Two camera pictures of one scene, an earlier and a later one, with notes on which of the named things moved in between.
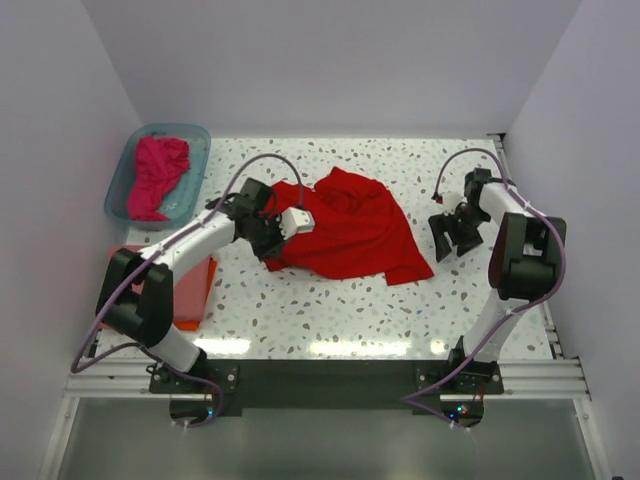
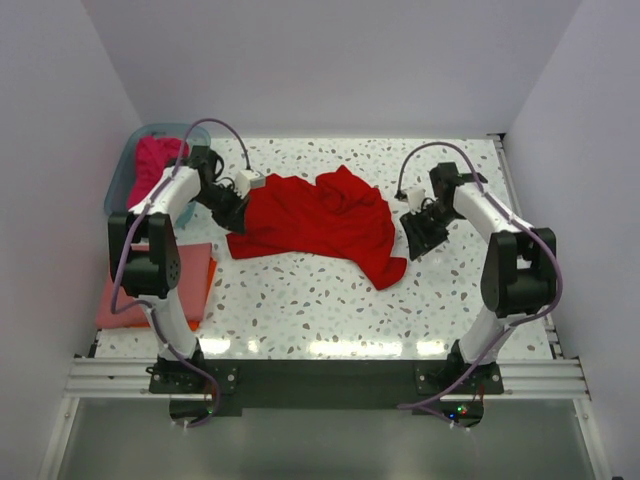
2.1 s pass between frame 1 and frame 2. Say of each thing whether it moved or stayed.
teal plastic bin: stayed
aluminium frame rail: stayed
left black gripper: moved
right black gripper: moved
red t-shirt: moved
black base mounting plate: stayed
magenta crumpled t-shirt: stayed
